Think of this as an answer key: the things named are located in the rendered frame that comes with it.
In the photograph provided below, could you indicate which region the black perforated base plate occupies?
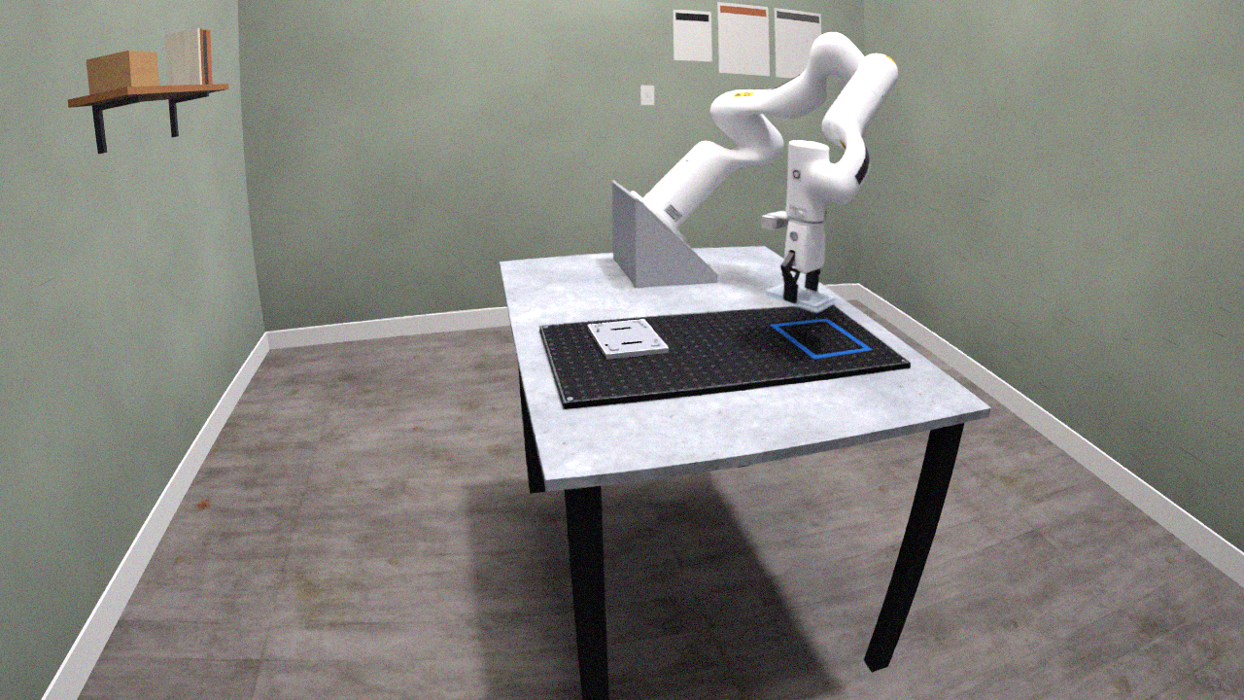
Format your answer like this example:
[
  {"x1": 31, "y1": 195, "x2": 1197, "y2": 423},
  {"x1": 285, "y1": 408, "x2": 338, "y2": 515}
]
[{"x1": 539, "y1": 305, "x2": 911, "y2": 410}]

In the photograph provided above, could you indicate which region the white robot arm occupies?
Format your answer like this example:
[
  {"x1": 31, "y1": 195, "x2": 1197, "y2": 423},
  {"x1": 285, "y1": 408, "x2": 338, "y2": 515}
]
[{"x1": 631, "y1": 32, "x2": 898, "y2": 240}]

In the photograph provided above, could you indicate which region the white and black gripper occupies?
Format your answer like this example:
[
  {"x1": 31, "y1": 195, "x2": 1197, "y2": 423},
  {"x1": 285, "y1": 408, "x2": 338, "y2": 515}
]
[{"x1": 780, "y1": 218, "x2": 824, "y2": 303}]

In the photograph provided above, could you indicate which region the blue rectangular tape outline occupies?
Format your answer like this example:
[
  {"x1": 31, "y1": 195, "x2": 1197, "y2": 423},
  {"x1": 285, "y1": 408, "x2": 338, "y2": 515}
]
[{"x1": 771, "y1": 320, "x2": 871, "y2": 359}]

